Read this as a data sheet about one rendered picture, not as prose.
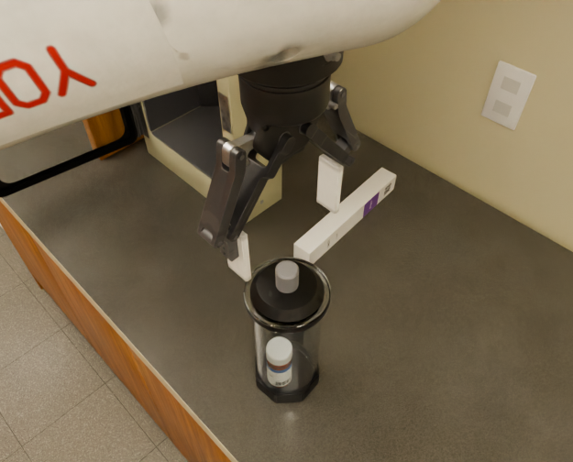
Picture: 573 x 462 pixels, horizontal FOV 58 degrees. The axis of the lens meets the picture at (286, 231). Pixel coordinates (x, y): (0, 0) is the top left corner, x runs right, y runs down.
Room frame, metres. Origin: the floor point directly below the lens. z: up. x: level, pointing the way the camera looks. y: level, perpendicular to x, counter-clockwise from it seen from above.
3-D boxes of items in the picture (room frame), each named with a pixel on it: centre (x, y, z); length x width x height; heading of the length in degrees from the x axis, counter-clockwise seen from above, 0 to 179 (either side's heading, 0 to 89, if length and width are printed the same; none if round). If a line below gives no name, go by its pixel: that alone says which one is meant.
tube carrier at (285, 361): (0.37, 0.00, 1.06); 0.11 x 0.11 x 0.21
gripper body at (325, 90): (0.37, 0.00, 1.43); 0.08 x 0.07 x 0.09; 135
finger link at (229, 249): (0.31, 0.06, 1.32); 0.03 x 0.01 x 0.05; 135
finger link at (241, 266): (0.32, 0.05, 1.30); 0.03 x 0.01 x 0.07; 45
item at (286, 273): (0.37, 0.00, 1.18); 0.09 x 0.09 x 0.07
